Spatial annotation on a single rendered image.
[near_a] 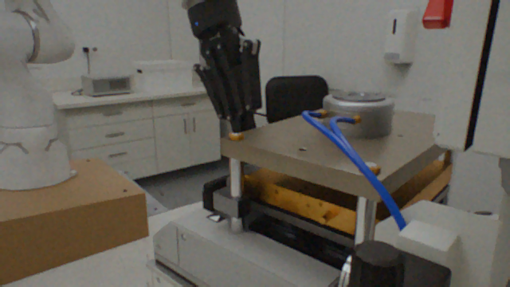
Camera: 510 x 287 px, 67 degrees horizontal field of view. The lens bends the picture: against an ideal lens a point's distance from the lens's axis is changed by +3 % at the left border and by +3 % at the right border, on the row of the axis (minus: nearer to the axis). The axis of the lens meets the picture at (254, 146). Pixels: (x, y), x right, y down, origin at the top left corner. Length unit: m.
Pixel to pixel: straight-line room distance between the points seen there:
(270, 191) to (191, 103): 2.74
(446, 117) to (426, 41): 1.88
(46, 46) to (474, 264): 0.92
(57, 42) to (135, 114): 2.00
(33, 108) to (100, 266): 0.38
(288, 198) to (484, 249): 0.20
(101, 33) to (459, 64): 3.30
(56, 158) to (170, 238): 0.59
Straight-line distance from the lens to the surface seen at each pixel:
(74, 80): 3.38
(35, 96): 0.99
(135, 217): 0.92
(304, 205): 0.40
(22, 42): 0.98
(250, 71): 0.53
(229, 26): 0.56
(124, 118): 2.96
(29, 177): 1.01
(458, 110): 0.25
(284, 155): 0.35
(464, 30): 0.25
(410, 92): 2.17
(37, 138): 1.00
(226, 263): 0.42
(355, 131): 0.42
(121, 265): 0.88
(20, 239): 0.88
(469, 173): 2.10
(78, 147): 2.92
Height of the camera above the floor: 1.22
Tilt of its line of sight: 17 degrees down
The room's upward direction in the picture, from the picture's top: straight up
